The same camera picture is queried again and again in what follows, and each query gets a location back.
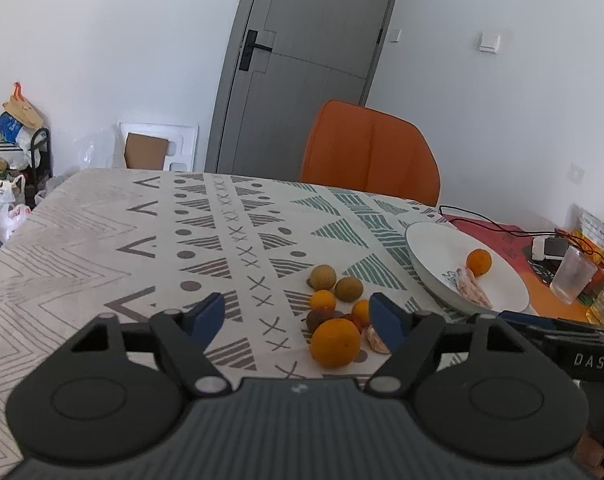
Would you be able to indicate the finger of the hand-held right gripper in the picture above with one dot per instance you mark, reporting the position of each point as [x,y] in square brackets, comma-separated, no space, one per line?
[542,321]

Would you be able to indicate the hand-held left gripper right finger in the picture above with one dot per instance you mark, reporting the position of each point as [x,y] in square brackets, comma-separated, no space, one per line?
[384,321]

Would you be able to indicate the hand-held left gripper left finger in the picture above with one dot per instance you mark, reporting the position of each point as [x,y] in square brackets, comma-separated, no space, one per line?
[206,316]

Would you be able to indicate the small orange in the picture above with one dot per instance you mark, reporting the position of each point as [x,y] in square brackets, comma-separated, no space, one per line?
[323,300]
[362,311]

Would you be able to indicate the round tan fruit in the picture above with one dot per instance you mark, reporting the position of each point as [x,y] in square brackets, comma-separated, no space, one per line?
[349,289]
[323,276]

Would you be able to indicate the large orange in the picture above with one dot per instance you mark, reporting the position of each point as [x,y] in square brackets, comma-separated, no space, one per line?
[335,344]

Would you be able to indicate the dark purple fruit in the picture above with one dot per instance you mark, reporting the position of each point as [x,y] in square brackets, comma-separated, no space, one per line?
[319,317]

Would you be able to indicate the white plate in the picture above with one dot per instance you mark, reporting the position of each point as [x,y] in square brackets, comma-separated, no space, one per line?
[432,245]

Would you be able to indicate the person's right hand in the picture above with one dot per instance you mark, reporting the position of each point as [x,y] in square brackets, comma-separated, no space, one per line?
[594,452]

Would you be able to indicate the clear plastic cup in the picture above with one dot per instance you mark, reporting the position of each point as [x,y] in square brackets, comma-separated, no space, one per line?
[572,275]

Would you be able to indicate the white power adapter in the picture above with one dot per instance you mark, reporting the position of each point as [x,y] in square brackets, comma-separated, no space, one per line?
[549,249]

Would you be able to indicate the peeled pink pomelo piece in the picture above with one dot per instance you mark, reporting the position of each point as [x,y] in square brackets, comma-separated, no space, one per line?
[472,287]

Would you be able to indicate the red table mat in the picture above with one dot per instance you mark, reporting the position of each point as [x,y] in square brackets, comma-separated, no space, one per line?
[507,245]

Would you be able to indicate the medium orange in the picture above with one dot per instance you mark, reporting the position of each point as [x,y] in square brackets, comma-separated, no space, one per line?
[478,262]

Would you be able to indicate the yellow snack bag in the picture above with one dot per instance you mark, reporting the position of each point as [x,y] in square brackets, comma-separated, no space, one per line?
[597,227]

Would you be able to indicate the orange chair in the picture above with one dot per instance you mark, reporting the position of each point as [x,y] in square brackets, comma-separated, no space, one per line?
[372,150]

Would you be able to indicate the brown cardboard piece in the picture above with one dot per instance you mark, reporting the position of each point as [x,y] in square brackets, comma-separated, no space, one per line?
[145,151]

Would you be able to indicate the white foam board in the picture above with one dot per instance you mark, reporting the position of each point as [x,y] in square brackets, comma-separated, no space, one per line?
[181,135]

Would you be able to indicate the clear plastic bag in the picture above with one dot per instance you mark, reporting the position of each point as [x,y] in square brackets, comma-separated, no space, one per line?
[99,152]

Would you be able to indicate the white bag with red print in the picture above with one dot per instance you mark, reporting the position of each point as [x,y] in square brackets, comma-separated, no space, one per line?
[11,220]

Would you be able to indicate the black storage rack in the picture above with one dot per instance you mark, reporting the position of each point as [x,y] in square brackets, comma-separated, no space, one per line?
[41,160]

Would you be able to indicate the white plastic bag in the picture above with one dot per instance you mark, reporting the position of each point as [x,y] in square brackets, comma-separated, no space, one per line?
[4,190]

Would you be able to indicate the grey door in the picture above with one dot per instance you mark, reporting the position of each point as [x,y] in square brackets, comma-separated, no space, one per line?
[312,85]

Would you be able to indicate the blue plastic bag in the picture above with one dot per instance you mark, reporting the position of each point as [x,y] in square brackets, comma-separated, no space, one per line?
[9,127]

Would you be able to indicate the brown paper bag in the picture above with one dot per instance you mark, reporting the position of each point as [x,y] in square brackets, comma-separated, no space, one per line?
[24,110]

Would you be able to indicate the white light switch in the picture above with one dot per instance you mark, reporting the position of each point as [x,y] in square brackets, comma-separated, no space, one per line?
[490,42]

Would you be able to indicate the small white wall switch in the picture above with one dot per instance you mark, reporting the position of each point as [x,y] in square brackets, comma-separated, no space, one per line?
[394,35]

